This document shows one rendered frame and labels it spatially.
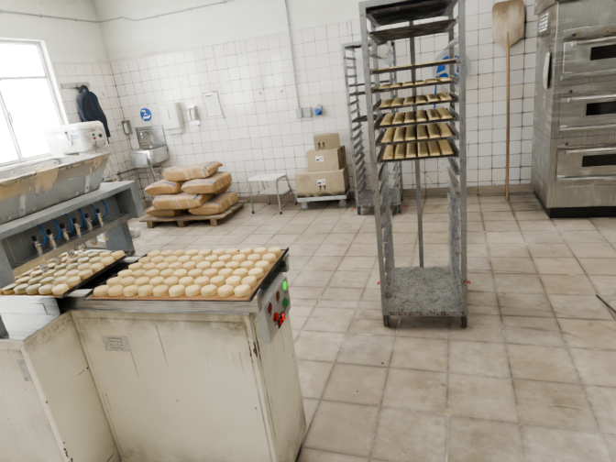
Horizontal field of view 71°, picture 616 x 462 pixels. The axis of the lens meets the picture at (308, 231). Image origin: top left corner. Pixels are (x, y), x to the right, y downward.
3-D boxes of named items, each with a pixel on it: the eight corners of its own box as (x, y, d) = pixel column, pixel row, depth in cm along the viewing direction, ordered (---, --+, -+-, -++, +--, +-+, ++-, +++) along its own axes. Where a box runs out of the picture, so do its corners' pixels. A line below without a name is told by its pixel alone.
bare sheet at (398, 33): (456, 21, 201) (456, 18, 201) (369, 35, 211) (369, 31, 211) (446, 32, 256) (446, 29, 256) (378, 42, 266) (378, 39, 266)
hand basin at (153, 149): (196, 180, 626) (180, 102, 591) (181, 186, 592) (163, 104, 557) (140, 182, 658) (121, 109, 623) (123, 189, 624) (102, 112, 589)
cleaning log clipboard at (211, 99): (225, 120, 580) (219, 88, 567) (225, 120, 578) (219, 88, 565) (207, 122, 589) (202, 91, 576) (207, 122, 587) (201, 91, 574)
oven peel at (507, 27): (491, 201, 482) (492, 2, 441) (491, 200, 486) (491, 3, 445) (521, 199, 472) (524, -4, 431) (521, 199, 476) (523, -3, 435)
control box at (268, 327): (260, 344, 142) (254, 306, 137) (282, 307, 163) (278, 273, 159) (270, 344, 141) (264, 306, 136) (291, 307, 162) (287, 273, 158)
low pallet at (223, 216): (140, 228, 554) (138, 220, 551) (174, 210, 627) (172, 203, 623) (225, 225, 520) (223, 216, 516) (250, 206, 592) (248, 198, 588)
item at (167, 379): (126, 488, 179) (60, 295, 150) (171, 425, 210) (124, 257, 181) (287, 514, 159) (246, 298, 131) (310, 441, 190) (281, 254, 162)
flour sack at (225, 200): (219, 215, 524) (217, 203, 519) (188, 217, 534) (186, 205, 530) (241, 199, 589) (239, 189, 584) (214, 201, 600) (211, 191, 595)
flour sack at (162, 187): (172, 196, 532) (170, 183, 527) (145, 198, 546) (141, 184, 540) (203, 182, 596) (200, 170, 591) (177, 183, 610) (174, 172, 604)
